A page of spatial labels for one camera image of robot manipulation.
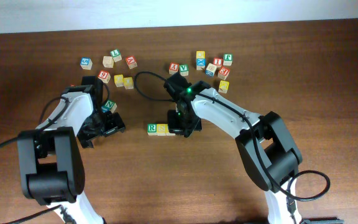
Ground yellow S wooden block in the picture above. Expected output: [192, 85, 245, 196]
[157, 124, 167, 136]

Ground yellow wooden block X side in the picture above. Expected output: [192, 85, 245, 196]
[114, 74, 124, 87]

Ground green R wooden block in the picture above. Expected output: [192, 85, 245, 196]
[147, 123, 157, 136]

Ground green L wooden block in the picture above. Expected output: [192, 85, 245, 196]
[110, 49, 122, 62]

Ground plain picture wooden block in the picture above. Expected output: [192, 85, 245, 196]
[103, 56, 114, 68]

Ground yellow O block 2 side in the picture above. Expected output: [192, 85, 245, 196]
[123, 77, 134, 90]

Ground red I wooden block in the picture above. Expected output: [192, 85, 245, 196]
[213, 57, 223, 68]

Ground blue 5 wooden block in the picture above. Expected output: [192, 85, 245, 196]
[80, 57, 93, 70]

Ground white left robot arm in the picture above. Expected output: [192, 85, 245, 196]
[17, 84, 125, 223]

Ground blue tilted wooden block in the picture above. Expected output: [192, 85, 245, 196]
[205, 63, 217, 77]

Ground red 6 wooden block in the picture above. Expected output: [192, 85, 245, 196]
[98, 70, 111, 84]

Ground red E wooden block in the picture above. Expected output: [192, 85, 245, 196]
[218, 67, 230, 80]

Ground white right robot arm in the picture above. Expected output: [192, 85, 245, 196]
[164, 81, 342, 223]

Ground green N wooden block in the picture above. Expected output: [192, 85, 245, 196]
[103, 100, 117, 113]

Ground green J wooden block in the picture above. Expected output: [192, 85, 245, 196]
[223, 54, 233, 66]

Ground blue X wooden block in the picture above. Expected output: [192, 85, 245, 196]
[196, 58, 206, 70]

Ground blue P wooden block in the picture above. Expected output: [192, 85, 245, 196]
[101, 106, 108, 113]

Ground yellow top stacked block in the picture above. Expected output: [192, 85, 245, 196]
[196, 50, 206, 59]

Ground green V wooden block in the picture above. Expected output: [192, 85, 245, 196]
[179, 64, 189, 77]

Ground red Y wooden block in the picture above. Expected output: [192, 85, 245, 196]
[168, 63, 179, 75]

